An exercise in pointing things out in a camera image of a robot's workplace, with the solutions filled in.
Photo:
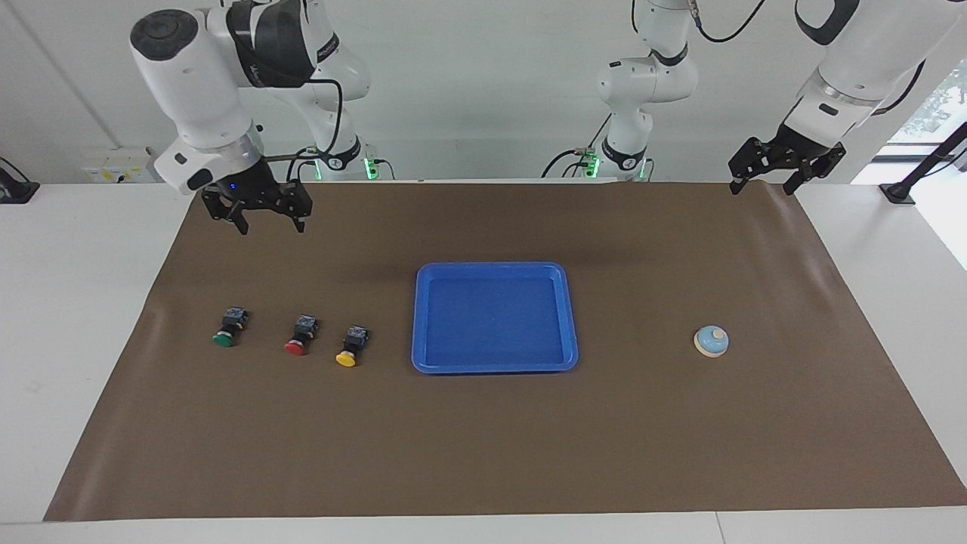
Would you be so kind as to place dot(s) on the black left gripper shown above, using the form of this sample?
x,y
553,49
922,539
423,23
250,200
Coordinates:
x,y
797,155

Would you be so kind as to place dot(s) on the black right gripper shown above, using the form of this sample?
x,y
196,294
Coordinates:
x,y
261,193

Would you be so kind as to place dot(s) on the green push button switch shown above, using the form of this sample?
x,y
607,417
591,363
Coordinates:
x,y
230,328

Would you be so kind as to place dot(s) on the red push button switch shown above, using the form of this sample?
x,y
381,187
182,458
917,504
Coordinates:
x,y
301,335

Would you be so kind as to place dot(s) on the yellow push button switch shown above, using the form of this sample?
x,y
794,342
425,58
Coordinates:
x,y
352,346

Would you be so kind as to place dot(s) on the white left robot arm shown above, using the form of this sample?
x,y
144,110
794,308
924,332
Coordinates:
x,y
642,83

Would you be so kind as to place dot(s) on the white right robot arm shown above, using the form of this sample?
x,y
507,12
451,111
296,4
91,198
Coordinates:
x,y
196,83

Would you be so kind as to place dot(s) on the light blue call bell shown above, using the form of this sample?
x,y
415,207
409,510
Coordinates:
x,y
712,341

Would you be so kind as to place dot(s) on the blue plastic tray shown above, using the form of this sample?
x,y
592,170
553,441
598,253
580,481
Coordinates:
x,y
495,321

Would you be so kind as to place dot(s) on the bright window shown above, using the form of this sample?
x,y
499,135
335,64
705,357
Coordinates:
x,y
944,106

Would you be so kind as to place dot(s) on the black clamp stand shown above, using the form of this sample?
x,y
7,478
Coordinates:
x,y
16,189

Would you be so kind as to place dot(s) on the brown table mat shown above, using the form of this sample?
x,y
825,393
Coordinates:
x,y
483,438

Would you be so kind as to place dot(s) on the white wall socket box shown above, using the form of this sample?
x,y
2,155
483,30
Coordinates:
x,y
117,165

